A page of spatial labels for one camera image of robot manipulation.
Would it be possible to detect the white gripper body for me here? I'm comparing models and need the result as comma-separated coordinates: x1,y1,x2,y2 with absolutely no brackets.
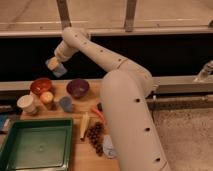
54,46,72,62

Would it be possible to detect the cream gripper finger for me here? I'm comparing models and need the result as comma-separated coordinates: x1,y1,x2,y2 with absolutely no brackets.
47,57,59,70

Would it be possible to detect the blue sponge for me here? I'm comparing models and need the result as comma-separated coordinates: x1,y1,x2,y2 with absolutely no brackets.
51,60,67,77

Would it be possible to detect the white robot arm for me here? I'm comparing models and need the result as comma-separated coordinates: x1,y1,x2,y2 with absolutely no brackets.
48,27,171,171

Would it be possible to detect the red bowl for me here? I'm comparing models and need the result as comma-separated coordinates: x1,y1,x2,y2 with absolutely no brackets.
30,78,52,95

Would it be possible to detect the purple bowl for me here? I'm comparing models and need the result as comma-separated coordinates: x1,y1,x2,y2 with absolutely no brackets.
66,78,90,98

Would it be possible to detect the yellow round fruit toy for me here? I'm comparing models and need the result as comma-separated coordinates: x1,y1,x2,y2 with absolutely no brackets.
40,91,54,104

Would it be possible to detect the blue cup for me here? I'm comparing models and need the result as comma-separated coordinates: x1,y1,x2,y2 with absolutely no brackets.
59,96,73,112

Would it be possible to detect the white cup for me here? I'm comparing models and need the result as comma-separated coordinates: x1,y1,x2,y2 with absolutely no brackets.
17,95,37,114

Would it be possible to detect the orange carrot toy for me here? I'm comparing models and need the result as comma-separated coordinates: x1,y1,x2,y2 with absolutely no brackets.
91,107,105,122

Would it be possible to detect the dark red grape bunch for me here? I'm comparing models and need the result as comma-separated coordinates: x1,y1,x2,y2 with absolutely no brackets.
87,122,104,156

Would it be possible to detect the green plastic tray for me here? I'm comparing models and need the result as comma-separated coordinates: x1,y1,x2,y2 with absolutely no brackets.
0,119,73,171

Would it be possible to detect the crumpled blue cloth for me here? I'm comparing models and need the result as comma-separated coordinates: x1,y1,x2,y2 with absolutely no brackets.
102,134,117,159

